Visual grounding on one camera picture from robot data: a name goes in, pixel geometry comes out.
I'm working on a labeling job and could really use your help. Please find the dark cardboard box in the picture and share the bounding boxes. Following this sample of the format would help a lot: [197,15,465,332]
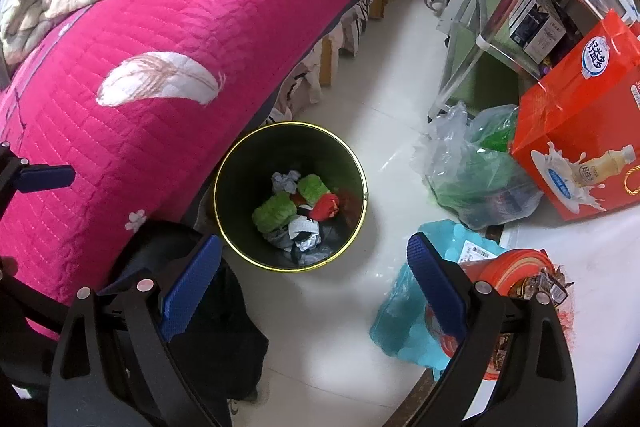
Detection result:
[509,0,567,64]

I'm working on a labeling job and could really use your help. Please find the orange gift bag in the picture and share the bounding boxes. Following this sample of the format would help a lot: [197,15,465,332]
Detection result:
[510,9,640,223]

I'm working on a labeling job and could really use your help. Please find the blue plastic bag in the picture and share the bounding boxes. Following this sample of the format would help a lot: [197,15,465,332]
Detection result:
[370,219,511,370]

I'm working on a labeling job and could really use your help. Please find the red sock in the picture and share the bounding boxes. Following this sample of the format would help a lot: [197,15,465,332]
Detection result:
[310,192,347,223]

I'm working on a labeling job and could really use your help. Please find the clear plastic bag green contents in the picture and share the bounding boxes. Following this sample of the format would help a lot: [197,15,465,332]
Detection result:
[411,102,546,230]

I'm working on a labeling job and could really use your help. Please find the small green fluffy sock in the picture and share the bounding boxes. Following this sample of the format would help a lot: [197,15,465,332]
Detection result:
[297,174,332,206]

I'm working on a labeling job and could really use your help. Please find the pink quilted bedspread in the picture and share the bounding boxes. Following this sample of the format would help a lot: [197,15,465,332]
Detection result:
[0,0,423,343]

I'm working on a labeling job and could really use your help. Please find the person's black trouser leg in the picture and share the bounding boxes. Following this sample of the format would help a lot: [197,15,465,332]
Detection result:
[100,221,271,408]

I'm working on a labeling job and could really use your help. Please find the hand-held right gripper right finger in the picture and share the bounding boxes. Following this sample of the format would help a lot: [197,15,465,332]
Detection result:
[406,232,578,427]

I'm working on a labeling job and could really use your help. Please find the black bin with yellow rim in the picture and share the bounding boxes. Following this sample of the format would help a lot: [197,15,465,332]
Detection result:
[212,122,370,275]

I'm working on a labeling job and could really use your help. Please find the white sock with letter mark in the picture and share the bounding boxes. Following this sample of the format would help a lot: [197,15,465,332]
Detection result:
[294,232,322,254]

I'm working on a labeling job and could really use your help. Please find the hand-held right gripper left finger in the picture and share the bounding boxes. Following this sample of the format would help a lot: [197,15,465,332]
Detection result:
[47,234,223,427]

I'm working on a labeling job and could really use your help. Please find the patterned bed skirt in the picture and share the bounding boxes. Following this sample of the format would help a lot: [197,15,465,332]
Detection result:
[270,0,416,122]

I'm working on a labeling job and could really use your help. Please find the large green fluffy sock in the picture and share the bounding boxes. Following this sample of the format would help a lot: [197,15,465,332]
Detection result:
[252,193,299,233]

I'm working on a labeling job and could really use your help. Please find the white metal shelf rack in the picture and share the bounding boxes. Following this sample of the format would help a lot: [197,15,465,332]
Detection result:
[430,0,640,118]

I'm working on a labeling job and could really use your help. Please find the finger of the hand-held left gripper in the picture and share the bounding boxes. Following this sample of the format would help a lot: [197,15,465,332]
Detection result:
[0,142,77,212]

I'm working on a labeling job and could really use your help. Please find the black and white fluffy sock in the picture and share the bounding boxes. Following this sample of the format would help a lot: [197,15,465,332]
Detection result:
[287,205,321,238]

